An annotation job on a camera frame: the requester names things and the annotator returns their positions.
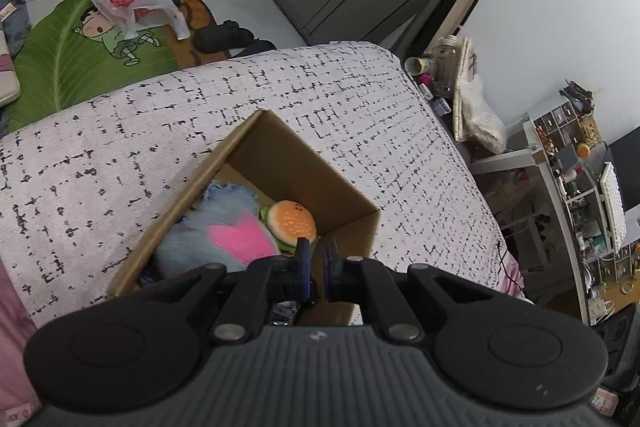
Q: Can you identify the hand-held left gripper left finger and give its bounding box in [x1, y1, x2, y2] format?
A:
[125, 237, 313, 344]

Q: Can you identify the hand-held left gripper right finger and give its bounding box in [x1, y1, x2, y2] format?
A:
[322, 240, 502, 344]

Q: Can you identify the brown cardboard box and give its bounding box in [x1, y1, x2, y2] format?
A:
[106, 108, 382, 329]

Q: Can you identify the fluffy blue plush toy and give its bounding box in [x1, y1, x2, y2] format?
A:
[151, 194, 282, 282]

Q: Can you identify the burger plush toy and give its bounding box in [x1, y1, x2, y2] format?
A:
[257, 200, 319, 256]

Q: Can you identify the beige tote bag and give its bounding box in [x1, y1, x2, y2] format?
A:
[449, 36, 509, 156]

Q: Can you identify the printed paper cup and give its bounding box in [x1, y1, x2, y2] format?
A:
[403, 56, 437, 78]

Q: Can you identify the white desk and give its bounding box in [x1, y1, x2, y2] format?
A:
[469, 116, 640, 327]

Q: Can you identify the black bag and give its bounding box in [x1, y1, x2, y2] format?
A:
[193, 20, 277, 58]

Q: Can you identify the clear plastic jar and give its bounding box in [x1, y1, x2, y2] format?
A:
[434, 34, 464, 64]

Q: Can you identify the small drawer organizer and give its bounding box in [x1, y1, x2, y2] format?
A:
[531, 101, 602, 148]

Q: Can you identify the white keyboard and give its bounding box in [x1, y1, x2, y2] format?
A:
[597, 161, 629, 254]

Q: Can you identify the pink bed sheet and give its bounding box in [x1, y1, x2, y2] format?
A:
[0, 251, 527, 414]

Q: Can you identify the green leaf cartoon rug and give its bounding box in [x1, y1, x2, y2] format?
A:
[7, 0, 227, 134]

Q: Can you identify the blue folded cloth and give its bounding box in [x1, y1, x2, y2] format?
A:
[0, 0, 33, 58]

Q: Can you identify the black cable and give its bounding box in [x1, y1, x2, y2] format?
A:
[494, 231, 527, 297]

